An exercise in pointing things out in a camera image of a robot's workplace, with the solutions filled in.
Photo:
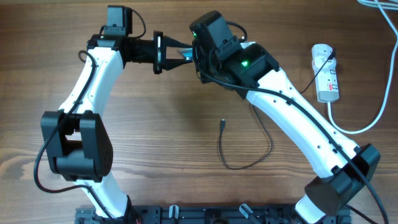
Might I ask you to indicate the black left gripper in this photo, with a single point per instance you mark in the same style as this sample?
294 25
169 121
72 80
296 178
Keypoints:
165 41

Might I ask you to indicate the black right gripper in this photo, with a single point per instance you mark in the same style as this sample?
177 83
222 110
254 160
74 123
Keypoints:
205 75

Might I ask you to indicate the blue screen smartphone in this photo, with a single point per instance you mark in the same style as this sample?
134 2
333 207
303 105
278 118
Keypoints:
186 53

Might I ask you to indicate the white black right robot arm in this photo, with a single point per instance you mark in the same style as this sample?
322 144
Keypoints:
341 166

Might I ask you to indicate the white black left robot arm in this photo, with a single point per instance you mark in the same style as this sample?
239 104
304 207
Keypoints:
75 140

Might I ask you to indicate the white power strip socket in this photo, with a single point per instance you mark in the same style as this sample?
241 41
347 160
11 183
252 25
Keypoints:
324 67

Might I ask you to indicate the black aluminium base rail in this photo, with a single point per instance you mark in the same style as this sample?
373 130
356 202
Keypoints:
277 213

